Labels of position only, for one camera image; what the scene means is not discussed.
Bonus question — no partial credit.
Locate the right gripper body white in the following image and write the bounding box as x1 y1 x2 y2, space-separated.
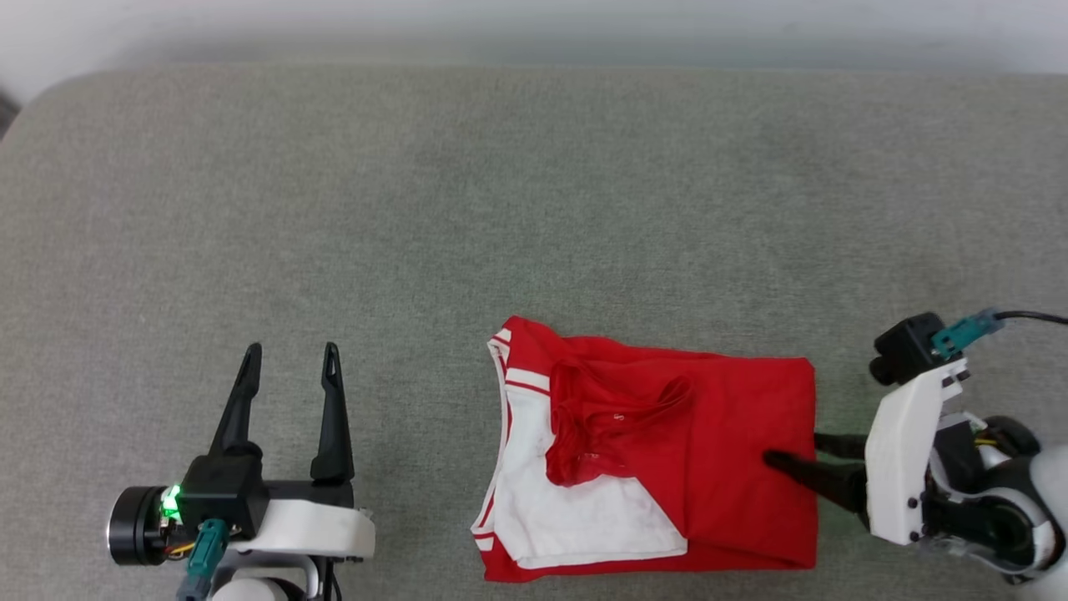
864 357 970 548

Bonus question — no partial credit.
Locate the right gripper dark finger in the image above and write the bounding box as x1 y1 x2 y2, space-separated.
762 449 870 516
813 432 870 462

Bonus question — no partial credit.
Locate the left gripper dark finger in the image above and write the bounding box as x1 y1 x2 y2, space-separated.
310 341 356 485
207 342 264 458

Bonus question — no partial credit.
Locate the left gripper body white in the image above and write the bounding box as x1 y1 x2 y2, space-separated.
106 480 376 563

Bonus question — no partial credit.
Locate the red Bulls 23 jersey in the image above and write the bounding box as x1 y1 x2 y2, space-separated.
470 315 819 584

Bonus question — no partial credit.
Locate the grey fabric sofa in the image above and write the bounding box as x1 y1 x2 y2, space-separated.
0 67 1068 601

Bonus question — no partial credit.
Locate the left teal plug cable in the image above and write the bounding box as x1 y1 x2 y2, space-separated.
175 518 231 601

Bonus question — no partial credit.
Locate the teal plug cable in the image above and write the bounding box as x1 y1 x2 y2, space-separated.
175 518 231 601
931 307 1068 361

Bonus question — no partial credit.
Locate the right teal plug cable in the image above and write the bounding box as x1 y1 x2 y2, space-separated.
931 307 1068 361

